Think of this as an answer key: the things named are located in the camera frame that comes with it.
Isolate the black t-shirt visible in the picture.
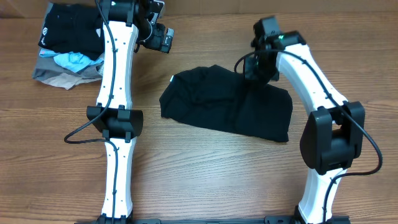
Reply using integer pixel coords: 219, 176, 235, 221
159, 65, 293, 142

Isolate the grey folded garment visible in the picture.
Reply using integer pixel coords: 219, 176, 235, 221
32, 57, 103, 83

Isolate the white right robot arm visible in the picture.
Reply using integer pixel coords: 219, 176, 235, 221
243, 16, 365, 223

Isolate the light blue folded garment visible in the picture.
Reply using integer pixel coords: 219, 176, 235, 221
39, 49, 104, 73

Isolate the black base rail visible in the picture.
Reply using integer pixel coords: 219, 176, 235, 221
76, 216, 351, 224

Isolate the beige folded garment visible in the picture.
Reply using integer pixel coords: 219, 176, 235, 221
42, 73, 101, 90

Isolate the black folded shirt on pile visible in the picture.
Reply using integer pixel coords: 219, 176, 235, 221
38, 3, 104, 60

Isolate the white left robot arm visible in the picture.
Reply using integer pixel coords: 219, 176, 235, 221
86, 1, 174, 223

